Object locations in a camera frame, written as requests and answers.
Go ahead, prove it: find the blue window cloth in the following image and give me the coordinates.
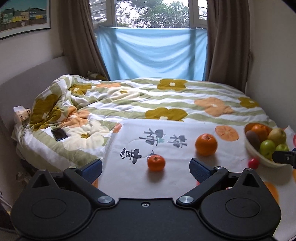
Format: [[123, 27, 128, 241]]
[[96, 25, 208, 81]]

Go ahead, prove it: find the white persimmon print cloth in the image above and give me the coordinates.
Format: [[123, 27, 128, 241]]
[[92, 120, 296, 241]]

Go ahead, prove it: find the window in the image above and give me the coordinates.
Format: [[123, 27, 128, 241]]
[[89, 0, 208, 29]]

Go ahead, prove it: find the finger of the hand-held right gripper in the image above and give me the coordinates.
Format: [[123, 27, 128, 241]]
[[272, 150, 294, 164]]

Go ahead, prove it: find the yellow duck print bowl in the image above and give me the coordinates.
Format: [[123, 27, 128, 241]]
[[244, 123, 293, 168]]

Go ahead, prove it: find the yellow apple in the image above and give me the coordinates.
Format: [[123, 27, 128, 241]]
[[268, 127, 287, 146]]

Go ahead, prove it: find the red cherry tomato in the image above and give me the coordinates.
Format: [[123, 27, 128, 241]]
[[248, 158, 260, 170]]

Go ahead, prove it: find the large orange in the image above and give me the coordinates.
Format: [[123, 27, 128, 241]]
[[251, 124, 270, 142], [195, 133, 218, 156]]

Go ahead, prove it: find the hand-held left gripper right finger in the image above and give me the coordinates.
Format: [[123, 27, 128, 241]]
[[176, 158, 265, 207]]

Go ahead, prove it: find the small tangerine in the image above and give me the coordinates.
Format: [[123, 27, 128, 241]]
[[147, 154, 166, 172]]

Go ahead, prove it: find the brown kiwi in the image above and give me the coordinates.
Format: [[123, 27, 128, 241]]
[[245, 130, 261, 151]]

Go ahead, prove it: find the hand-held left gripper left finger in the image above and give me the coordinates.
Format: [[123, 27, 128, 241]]
[[30, 159, 115, 208]]

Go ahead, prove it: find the floral striped blanket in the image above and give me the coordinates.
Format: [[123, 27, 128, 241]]
[[13, 74, 278, 172]]

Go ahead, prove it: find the framed wall poster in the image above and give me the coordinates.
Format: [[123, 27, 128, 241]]
[[0, 0, 51, 40]]

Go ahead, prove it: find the floral pillow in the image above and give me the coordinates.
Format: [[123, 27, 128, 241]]
[[87, 71, 108, 81]]

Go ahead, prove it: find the grey bed headboard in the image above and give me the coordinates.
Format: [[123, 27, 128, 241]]
[[0, 55, 71, 131]]

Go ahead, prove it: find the small white printed box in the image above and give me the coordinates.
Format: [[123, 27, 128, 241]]
[[13, 105, 32, 125]]

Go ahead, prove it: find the black smartphone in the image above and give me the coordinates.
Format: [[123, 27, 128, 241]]
[[51, 128, 68, 141]]

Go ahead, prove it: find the brown curtain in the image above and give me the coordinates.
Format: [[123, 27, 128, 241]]
[[205, 0, 252, 93], [57, 0, 110, 81]]

